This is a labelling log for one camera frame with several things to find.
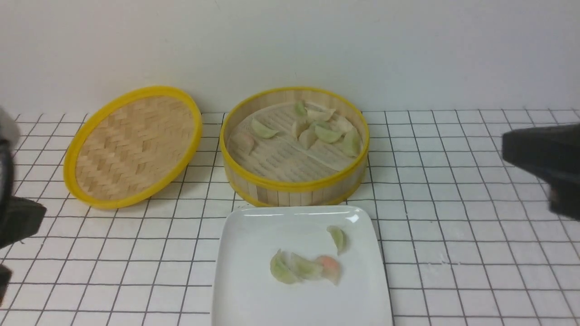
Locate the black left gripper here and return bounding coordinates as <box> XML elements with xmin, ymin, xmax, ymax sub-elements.
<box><xmin>0</xmin><ymin>136</ymin><xmax>47</xmax><ymax>299</ymax></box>

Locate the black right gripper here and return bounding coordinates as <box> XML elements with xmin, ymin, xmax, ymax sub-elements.
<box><xmin>502</xmin><ymin>123</ymin><xmax>580</xmax><ymax>220</ymax></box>

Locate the small green dumpling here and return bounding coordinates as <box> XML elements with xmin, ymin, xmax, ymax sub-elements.
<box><xmin>327</xmin><ymin>225</ymin><xmax>348</xmax><ymax>255</ymax></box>

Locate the white square plate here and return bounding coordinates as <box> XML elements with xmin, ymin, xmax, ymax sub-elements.
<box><xmin>211</xmin><ymin>206</ymin><xmax>394</xmax><ymax>326</ymax></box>

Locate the orange dumpling on plate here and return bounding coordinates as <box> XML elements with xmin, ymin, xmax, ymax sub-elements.
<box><xmin>315</xmin><ymin>255</ymin><xmax>342</xmax><ymax>286</ymax></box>

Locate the pale green dumpling on plate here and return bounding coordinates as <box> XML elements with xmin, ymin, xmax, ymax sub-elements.
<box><xmin>289</xmin><ymin>253</ymin><xmax>324</xmax><ymax>280</ymax></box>

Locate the bamboo steamer lid yellow rim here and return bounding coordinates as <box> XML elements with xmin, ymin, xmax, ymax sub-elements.
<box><xmin>63</xmin><ymin>86</ymin><xmax>203</xmax><ymax>209</ymax></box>

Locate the green dumpling steamer right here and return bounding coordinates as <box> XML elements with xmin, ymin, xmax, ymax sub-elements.
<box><xmin>341</xmin><ymin>128</ymin><xmax>361</xmax><ymax>157</ymax></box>

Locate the green dumpling steamer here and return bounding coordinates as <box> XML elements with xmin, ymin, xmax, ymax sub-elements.
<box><xmin>314</xmin><ymin>124</ymin><xmax>342</xmax><ymax>144</ymax></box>
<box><xmin>341</xmin><ymin>128</ymin><xmax>361</xmax><ymax>157</ymax></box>
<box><xmin>250</xmin><ymin>118</ymin><xmax>278</xmax><ymax>139</ymax></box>

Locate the green dumpling steamer centre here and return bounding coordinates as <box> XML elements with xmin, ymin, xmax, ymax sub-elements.
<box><xmin>314</xmin><ymin>124</ymin><xmax>342</xmax><ymax>144</ymax></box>

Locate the pinkish dumpling steamer left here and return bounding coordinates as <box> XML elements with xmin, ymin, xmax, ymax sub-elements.
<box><xmin>228</xmin><ymin>131</ymin><xmax>256</xmax><ymax>156</ymax></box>

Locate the white dumpling in steamer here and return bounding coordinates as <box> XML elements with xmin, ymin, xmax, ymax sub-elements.
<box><xmin>306</xmin><ymin>106</ymin><xmax>336</xmax><ymax>122</ymax></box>

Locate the white dumpling steamer centre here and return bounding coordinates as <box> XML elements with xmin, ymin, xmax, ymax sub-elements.
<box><xmin>290</xmin><ymin>119</ymin><xmax>317</xmax><ymax>150</ymax></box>

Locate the green dumpling in steamer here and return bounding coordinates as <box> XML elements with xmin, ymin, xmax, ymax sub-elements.
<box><xmin>294</xmin><ymin>101</ymin><xmax>308</xmax><ymax>120</ymax></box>

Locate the bamboo steamer basket yellow rim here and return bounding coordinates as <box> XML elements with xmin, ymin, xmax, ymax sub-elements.
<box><xmin>220</xmin><ymin>87</ymin><xmax>370</xmax><ymax>206</ymax></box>

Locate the green dumpling steamer left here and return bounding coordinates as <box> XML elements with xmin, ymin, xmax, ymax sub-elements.
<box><xmin>250</xmin><ymin>118</ymin><xmax>278</xmax><ymax>139</ymax></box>

